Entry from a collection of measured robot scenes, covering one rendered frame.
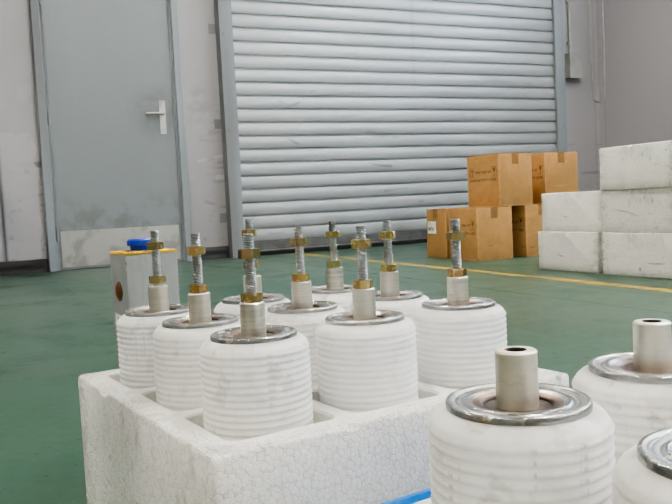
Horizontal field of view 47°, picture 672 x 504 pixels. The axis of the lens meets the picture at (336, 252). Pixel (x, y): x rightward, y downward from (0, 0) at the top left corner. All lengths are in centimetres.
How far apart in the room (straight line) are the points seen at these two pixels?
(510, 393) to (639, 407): 9
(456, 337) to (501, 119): 627
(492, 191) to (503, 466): 415
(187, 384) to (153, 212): 501
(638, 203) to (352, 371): 276
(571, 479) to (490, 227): 406
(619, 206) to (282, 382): 290
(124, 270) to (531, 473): 73
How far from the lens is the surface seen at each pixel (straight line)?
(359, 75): 633
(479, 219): 439
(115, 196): 570
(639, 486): 34
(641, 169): 336
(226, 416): 66
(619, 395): 48
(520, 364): 41
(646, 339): 50
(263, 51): 604
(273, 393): 65
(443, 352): 78
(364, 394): 71
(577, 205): 366
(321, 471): 65
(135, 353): 86
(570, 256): 368
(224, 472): 61
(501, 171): 448
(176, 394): 76
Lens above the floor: 36
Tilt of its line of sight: 4 degrees down
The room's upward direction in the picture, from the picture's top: 3 degrees counter-clockwise
